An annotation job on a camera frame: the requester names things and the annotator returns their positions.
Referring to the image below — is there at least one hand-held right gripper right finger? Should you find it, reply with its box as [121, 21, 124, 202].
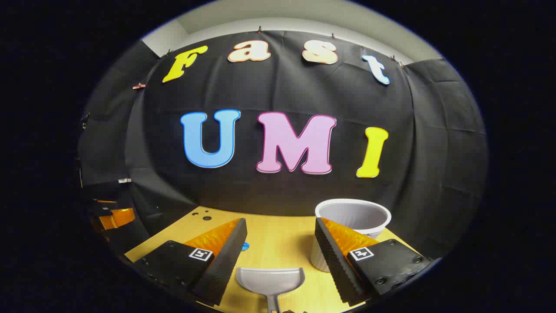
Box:
[314, 216, 433, 306]

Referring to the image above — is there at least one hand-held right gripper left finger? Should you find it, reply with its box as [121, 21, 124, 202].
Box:
[130, 217, 248, 307]

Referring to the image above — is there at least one grey dustpan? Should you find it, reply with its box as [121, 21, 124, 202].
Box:
[236, 267, 305, 313]

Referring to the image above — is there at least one white ribbed garbage bin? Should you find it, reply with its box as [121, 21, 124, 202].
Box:
[310, 199, 392, 273]

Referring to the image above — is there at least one wooden desktop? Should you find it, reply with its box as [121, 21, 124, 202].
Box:
[124, 206, 417, 313]

